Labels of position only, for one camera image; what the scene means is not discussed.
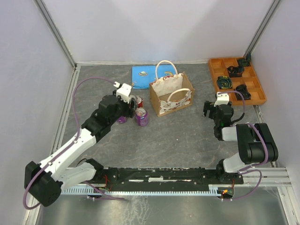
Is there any purple fanta can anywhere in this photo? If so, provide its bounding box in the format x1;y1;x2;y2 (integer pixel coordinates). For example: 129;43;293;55
135;107;149;127
117;116;127;124

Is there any red coke can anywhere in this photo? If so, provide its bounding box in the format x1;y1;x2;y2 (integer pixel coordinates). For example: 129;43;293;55
130;95;136;101
136;96;143;108

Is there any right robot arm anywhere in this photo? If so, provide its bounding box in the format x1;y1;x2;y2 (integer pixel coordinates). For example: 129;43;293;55
203;101;278;183

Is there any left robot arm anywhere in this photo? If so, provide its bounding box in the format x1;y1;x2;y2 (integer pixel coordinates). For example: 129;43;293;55
23;85;136;210

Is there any rolled blue yellow sock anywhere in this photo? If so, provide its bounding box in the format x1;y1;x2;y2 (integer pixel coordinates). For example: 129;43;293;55
217;76;233;90

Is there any rolled dark sock front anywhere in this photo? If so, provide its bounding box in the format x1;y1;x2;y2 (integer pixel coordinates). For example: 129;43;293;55
235;84;251;100

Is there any blue printed folded cloth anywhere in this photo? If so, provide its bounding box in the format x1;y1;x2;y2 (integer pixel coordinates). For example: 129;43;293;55
132;65;175;89

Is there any orange wooden compartment tray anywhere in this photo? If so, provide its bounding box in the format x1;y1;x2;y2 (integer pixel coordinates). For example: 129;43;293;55
208;57;267;105

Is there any rolled black sock middle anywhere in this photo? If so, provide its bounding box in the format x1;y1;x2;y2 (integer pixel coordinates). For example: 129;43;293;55
227;66;245;78

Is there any rolled sock top corner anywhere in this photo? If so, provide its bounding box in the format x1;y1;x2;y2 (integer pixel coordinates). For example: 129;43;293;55
237;53;252;67

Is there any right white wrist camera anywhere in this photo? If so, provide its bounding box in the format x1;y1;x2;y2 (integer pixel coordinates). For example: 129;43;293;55
214;92;230;107

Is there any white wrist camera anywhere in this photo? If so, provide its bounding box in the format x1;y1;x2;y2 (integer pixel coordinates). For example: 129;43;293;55
114;82;132;104
214;92;230;107

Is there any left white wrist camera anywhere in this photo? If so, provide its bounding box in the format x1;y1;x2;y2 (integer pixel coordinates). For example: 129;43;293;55
114;82;132;104

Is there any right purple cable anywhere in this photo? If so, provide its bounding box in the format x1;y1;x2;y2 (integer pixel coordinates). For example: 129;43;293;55
217;90;269;202

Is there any purple cable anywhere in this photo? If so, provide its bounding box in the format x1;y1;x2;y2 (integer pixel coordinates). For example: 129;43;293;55
22;77;126;210
217;90;269;202

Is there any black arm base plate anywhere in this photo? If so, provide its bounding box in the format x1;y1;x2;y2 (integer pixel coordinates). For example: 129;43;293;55
89;167;244;191

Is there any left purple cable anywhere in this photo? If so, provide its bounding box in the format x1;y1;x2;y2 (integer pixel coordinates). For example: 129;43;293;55
22;77;126;210

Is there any light blue cable duct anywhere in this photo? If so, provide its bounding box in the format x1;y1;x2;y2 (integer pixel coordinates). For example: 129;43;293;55
61;184;221;197

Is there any aluminium frame rail front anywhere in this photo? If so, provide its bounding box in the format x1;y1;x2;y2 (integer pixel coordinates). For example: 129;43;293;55
34;166;293;187

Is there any right corner aluminium post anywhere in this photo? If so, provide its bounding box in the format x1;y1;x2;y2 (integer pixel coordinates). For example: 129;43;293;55
243;0;282;56

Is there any corner aluminium post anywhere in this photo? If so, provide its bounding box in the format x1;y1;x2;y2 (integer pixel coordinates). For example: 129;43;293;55
243;0;282;56
34;0;77;68

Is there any left corner aluminium post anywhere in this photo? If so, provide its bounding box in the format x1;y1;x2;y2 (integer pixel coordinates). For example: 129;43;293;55
34;0;77;68

